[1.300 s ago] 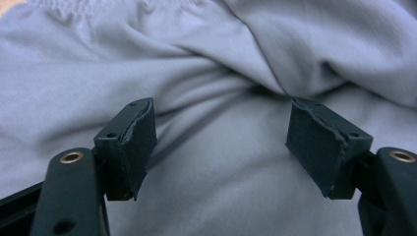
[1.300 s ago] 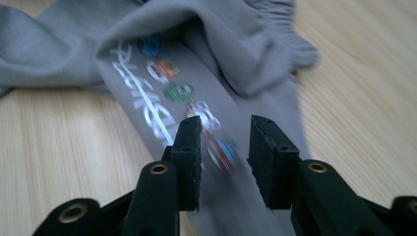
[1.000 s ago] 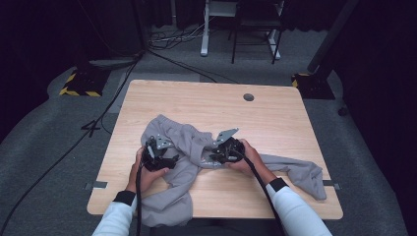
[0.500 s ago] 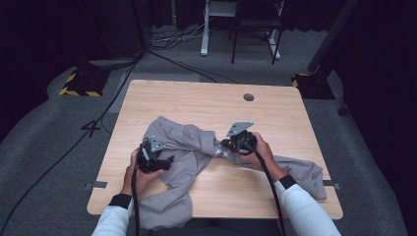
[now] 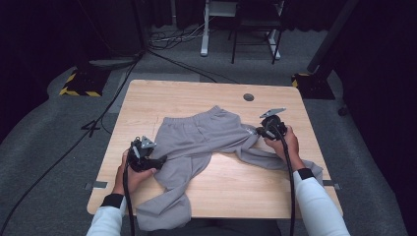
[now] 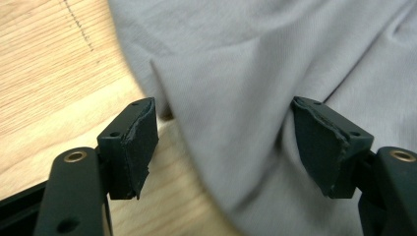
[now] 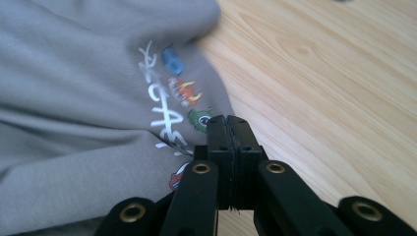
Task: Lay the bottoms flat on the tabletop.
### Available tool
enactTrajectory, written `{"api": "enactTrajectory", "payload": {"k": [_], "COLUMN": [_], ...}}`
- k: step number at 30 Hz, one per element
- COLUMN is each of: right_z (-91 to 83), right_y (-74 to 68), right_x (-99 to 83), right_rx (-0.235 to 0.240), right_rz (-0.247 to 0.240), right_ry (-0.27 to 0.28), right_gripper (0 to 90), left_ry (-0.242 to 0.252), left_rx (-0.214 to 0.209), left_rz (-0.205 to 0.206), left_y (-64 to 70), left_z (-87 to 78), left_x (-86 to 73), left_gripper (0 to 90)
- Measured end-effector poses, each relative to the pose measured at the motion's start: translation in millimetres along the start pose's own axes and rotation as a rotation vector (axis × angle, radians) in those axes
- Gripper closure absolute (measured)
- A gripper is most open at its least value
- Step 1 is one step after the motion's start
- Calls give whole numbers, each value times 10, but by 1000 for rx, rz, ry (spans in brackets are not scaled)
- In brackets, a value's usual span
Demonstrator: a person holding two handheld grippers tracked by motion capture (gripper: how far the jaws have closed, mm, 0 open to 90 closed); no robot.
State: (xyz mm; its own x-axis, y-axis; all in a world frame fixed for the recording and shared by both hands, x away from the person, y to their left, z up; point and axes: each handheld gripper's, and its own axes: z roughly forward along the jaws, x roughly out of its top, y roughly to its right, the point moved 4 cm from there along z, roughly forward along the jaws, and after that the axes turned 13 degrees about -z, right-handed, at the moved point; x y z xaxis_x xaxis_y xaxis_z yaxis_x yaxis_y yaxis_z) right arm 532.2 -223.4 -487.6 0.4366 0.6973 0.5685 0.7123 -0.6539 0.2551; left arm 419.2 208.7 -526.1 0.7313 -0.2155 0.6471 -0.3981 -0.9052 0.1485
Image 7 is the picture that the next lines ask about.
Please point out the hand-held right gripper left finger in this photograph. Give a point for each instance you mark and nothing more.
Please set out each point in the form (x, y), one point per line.
(221, 157)

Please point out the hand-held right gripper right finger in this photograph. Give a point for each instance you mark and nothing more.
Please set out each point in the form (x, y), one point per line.
(246, 157)

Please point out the gray cloth garment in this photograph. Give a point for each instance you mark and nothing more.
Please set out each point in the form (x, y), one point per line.
(91, 124)

